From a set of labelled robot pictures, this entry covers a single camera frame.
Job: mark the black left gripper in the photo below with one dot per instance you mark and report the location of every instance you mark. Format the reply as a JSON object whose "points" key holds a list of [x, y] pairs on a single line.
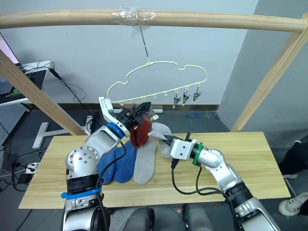
{"points": [[128, 119]]}

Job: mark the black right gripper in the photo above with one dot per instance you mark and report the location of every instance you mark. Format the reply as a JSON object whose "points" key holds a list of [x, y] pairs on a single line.
{"points": [[173, 140]]}

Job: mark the small metal hanger clip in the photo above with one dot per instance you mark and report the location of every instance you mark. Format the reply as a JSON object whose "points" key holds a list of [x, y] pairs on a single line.
{"points": [[185, 98], [196, 95], [176, 99], [153, 115]]}

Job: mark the grey sock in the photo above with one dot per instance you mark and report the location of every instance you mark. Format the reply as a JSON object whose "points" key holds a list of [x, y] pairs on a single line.
{"points": [[144, 166], [160, 130]]}

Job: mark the red sock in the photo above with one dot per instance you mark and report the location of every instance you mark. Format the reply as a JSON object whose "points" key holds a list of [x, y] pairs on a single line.
{"points": [[140, 133]]}

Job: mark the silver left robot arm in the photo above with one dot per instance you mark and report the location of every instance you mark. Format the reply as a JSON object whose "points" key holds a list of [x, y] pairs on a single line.
{"points": [[84, 158]]}

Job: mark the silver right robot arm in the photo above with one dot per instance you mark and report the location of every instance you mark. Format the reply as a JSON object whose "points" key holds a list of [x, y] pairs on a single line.
{"points": [[223, 168]]}

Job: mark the cream cloud-shaped clip hanger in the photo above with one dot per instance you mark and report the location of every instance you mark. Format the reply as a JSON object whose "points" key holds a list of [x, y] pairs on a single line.
{"points": [[149, 64]]}

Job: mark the thin metal hanger hook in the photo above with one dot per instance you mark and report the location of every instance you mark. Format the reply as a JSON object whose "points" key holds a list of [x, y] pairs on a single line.
{"points": [[145, 48]]}

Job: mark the long wooden hanging rod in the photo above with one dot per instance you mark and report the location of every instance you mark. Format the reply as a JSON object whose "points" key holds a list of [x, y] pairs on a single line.
{"points": [[216, 20]]}

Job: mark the green right wrist clamp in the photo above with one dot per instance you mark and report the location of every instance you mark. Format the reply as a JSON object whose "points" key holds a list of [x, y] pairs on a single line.
{"points": [[197, 154]]}

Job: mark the blue sock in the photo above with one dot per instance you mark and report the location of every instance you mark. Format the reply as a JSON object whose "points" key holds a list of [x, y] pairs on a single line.
{"points": [[107, 163], [125, 166]]}

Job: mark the clear plastic tape wrap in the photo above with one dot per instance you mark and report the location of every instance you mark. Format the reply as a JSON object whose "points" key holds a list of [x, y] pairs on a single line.
{"points": [[131, 16]]}

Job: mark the white desk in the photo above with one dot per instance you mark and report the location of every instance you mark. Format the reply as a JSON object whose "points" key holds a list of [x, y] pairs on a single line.
{"points": [[41, 65]]}

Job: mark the black desk mat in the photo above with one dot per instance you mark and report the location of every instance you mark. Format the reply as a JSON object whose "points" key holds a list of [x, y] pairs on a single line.
{"points": [[33, 77]]}

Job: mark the white floor power strip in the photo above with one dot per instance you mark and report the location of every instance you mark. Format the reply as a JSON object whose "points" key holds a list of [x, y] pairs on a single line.
{"points": [[32, 167]]}

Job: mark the black trouser leg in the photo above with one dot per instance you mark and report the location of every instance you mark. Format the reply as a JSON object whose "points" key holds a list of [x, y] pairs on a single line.
{"points": [[294, 158]]}

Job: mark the white perforated panel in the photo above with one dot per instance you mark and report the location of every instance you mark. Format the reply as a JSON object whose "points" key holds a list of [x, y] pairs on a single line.
{"points": [[10, 120]]}

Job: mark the black power adapter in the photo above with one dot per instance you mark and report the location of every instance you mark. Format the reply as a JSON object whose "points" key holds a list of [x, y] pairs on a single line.
{"points": [[24, 178]]}

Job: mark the white sneaker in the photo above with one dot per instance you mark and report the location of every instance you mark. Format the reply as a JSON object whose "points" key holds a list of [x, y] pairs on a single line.
{"points": [[292, 204]]}

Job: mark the white wall power strip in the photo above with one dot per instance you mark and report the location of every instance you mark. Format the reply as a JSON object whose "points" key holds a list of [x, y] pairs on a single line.
{"points": [[157, 111]]}

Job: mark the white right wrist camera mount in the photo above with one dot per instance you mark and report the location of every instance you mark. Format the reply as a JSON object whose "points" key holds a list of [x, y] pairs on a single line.
{"points": [[183, 149]]}

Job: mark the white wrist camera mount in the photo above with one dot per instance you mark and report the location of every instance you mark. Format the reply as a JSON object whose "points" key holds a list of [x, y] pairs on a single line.
{"points": [[183, 149], [106, 106]]}

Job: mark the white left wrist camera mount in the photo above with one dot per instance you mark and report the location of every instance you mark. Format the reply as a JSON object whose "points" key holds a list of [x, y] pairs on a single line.
{"points": [[106, 106]]}

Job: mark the slanted wooden frame post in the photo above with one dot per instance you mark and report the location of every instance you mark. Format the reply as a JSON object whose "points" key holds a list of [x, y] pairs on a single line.
{"points": [[36, 93], [269, 77]]}

